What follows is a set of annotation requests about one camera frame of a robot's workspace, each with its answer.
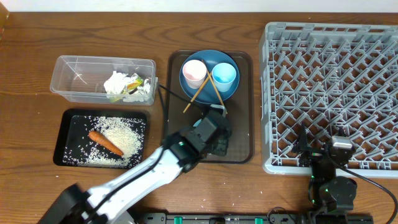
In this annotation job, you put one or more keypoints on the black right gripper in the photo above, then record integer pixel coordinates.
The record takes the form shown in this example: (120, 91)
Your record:
(312, 154)

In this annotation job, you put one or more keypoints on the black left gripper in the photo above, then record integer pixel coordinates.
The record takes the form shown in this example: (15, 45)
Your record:
(227, 139)

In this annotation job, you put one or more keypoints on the light blue bowl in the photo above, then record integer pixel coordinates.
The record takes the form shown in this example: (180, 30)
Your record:
(197, 123)

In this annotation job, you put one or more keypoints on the wooden chopstick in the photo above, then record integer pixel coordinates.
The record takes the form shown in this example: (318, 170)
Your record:
(214, 86)
(198, 92)

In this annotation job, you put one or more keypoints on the white paper napkin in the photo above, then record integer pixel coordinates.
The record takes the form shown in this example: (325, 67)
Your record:
(144, 89)

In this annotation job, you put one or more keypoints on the pile of white rice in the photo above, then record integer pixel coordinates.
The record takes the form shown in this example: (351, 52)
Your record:
(125, 133)

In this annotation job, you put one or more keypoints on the white tissue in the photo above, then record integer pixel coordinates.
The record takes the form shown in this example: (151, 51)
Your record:
(116, 83)

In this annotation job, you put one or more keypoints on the orange carrot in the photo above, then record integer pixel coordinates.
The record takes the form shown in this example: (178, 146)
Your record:
(100, 139)

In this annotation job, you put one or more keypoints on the yellow green snack wrapper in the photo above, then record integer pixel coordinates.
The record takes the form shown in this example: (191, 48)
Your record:
(132, 82)

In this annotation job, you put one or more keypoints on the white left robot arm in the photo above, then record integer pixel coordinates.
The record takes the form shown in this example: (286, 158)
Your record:
(106, 203)

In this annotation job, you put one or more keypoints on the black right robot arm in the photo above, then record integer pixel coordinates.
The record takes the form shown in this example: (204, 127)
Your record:
(332, 195)

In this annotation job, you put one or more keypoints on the grey dishwasher rack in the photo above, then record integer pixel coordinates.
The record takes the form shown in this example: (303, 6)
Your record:
(329, 77)

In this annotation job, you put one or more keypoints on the brown serving tray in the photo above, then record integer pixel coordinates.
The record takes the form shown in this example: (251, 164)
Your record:
(239, 108)

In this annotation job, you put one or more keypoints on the dark blue plate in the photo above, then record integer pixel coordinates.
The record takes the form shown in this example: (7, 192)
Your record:
(208, 94)

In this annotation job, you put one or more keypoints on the light blue cup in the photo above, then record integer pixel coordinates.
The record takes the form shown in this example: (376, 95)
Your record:
(223, 75)

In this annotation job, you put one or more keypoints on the pink cup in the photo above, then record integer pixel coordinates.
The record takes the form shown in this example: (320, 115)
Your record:
(194, 72)

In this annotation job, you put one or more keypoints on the black plastic tray bin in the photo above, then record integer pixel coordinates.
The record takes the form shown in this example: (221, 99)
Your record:
(66, 121)

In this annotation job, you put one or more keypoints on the clear plastic bin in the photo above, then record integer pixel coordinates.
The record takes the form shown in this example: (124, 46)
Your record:
(81, 78)

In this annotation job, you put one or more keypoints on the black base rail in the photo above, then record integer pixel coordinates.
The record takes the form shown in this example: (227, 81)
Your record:
(272, 218)

